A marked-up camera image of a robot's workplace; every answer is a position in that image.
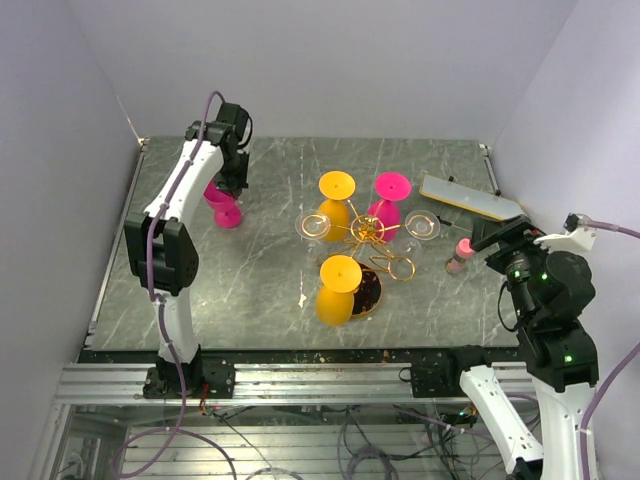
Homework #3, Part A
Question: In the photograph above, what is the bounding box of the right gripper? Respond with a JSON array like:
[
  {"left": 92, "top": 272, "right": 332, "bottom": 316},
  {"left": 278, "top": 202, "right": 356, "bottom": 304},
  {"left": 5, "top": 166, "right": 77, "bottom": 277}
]
[{"left": 470, "top": 213, "right": 565, "bottom": 323}]

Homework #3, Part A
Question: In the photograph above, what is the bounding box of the magenta wine glass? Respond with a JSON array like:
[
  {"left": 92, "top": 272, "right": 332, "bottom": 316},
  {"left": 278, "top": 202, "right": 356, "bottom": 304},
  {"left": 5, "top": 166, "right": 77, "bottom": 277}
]
[
  {"left": 203, "top": 180, "right": 242, "bottom": 229},
  {"left": 367, "top": 172, "right": 411, "bottom": 243}
]

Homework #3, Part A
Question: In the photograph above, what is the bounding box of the clear wine glass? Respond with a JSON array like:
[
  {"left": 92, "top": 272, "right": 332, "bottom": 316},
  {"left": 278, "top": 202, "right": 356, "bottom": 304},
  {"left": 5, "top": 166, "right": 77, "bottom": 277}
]
[
  {"left": 295, "top": 209, "right": 331, "bottom": 266},
  {"left": 400, "top": 210, "right": 441, "bottom": 253}
]

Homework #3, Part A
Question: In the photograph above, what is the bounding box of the orange wine glass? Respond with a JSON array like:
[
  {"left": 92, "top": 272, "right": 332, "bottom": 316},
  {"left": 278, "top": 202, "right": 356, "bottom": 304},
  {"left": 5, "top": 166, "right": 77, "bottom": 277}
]
[
  {"left": 318, "top": 170, "right": 356, "bottom": 243},
  {"left": 315, "top": 255, "right": 362, "bottom": 327}
]

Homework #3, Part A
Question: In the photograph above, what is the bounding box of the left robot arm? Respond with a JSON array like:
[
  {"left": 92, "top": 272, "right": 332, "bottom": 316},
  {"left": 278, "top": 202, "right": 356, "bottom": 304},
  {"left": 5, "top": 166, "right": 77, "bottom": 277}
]
[{"left": 123, "top": 102, "right": 253, "bottom": 399}]

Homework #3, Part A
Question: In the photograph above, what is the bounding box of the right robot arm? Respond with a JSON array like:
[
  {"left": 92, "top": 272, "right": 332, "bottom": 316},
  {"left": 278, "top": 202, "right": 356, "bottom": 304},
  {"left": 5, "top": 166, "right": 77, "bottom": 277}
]
[{"left": 440, "top": 215, "right": 599, "bottom": 479}]

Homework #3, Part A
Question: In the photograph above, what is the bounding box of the small pink capped bottle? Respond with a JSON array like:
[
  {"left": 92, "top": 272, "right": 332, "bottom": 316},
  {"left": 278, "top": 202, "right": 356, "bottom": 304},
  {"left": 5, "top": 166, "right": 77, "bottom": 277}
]
[{"left": 445, "top": 237, "right": 475, "bottom": 275}]

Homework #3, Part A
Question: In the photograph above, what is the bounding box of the yellow rimmed white board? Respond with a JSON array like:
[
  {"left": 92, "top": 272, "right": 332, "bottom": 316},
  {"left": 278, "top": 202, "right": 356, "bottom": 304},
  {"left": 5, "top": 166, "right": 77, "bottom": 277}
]
[{"left": 419, "top": 175, "right": 525, "bottom": 221}]

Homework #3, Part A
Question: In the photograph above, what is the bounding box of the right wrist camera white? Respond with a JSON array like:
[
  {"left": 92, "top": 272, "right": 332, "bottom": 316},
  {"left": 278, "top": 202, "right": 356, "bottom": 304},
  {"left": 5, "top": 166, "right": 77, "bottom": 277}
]
[{"left": 533, "top": 213, "right": 597, "bottom": 254}]

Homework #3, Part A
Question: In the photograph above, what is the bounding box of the gold wire glass rack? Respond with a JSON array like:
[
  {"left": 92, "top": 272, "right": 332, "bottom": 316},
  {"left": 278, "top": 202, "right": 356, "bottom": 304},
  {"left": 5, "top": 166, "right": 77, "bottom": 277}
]
[{"left": 319, "top": 212, "right": 420, "bottom": 321}]

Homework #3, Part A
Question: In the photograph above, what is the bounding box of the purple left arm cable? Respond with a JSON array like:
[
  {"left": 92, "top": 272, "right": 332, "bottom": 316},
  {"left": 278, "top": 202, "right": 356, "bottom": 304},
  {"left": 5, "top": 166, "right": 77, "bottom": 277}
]
[{"left": 110, "top": 90, "right": 224, "bottom": 479}]

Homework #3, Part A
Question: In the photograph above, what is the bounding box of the aluminium frame rail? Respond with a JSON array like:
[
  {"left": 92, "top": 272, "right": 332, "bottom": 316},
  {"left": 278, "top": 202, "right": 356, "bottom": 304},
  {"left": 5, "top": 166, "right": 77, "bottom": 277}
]
[{"left": 54, "top": 360, "right": 531, "bottom": 401}]

